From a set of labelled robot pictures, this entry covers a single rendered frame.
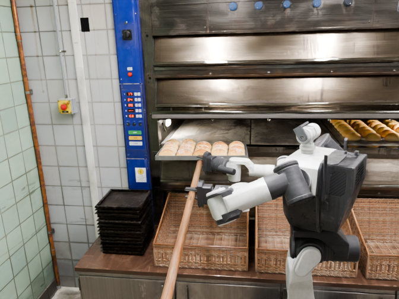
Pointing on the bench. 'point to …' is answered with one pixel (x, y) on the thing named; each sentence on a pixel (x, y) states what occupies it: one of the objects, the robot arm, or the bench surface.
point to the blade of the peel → (198, 155)
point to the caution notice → (141, 175)
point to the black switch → (126, 34)
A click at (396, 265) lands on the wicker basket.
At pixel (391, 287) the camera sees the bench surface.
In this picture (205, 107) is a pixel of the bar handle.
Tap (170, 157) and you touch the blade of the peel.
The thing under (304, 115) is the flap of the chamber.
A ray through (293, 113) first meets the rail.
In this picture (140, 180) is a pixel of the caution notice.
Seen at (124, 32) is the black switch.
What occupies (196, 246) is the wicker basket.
